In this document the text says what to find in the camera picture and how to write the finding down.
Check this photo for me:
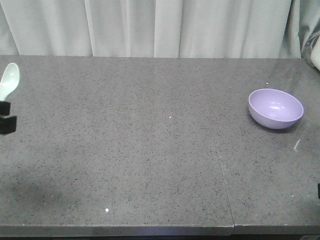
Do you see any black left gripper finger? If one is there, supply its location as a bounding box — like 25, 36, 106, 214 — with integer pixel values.
0, 116, 17, 134

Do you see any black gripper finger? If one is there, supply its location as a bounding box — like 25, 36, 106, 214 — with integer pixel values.
0, 101, 11, 116

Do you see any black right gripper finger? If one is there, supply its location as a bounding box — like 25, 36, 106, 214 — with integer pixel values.
317, 183, 320, 199

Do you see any mint green plastic spoon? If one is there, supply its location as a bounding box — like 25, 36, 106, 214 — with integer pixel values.
0, 62, 20, 102

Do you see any purple plastic bowl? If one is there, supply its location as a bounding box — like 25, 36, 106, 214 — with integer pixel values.
248, 88, 304, 130

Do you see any white rice cooker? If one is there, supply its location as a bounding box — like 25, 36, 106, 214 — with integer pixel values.
310, 37, 320, 71

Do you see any white curtain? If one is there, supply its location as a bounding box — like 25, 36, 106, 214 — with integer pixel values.
0, 0, 320, 58

